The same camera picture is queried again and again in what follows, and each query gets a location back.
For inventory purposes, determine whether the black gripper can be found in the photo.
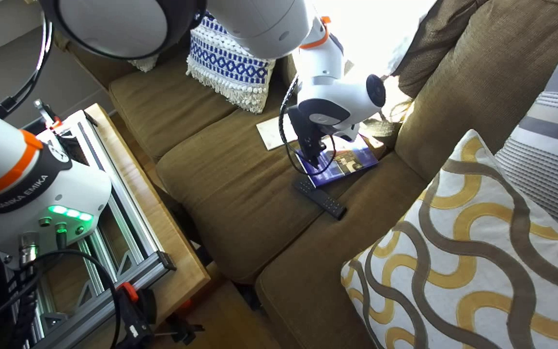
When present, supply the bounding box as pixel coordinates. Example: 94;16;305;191
290;108;324;168

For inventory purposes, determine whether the white book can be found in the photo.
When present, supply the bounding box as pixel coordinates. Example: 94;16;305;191
257;117;297;150

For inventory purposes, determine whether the blue book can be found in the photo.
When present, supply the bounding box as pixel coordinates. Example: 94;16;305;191
297;148;379;189

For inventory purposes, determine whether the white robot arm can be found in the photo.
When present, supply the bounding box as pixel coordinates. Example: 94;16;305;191
40;0;386;166

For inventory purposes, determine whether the black remote control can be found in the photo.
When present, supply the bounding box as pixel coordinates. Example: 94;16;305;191
293;177;348;220

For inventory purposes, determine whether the blue white patterned pillow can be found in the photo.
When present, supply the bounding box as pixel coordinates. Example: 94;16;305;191
187;14;276;113

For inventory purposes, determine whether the brown fabric sofa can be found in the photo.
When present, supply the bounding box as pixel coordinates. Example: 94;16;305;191
40;0;558;349

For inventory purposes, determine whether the yellow grey wave pillow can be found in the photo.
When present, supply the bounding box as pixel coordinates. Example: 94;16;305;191
342;131;558;349

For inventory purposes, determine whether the black orange clamp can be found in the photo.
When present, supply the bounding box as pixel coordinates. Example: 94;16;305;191
115;284;202;349

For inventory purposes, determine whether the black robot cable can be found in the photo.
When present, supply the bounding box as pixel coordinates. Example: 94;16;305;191
0;249;123;349

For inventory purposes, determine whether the white robot base with orange ring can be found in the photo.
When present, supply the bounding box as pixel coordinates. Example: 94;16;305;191
0;119;111;257

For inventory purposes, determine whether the aluminium frame mount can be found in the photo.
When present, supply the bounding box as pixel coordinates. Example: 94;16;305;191
24;111;173;349

